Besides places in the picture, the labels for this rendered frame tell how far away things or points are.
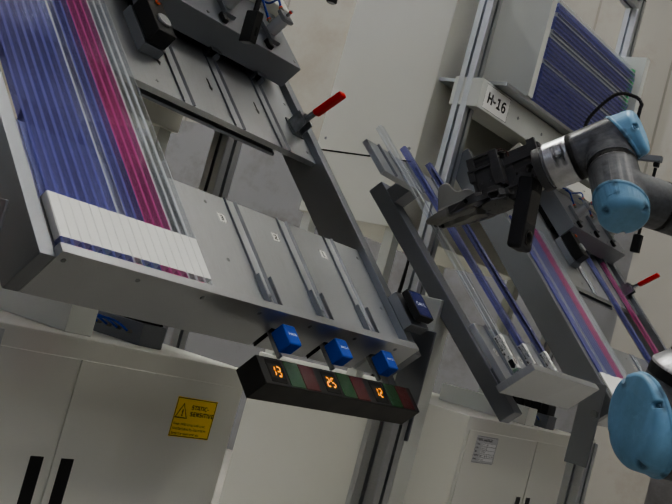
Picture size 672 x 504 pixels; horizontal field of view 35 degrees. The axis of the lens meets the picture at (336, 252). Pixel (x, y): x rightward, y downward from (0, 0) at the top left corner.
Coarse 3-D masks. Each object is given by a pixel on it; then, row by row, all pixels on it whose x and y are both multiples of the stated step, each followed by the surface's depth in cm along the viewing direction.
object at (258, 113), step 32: (128, 32) 150; (160, 64) 152; (192, 64) 161; (224, 64) 170; (160, 96) 148; (192, 96) 154; (224, 96) 163; (256, 96) 173; (224, 128) 166; (256, 128) 164; (288, 128) 175
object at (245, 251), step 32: (192, 192) 136; (192, 224) 131; (224, 224) 137; (256, 224) 144; (288, 224) 152; (224, 256) 132; (256, 256) 138; (288, 256) 146; (320, 256) 154; (352, 256) 163; (224, 288) 127; (256, 288) 133; (288, 288) 140; (320, 288) 147; (352, 288) 155; (352, 320) 149; (384, 320) 157
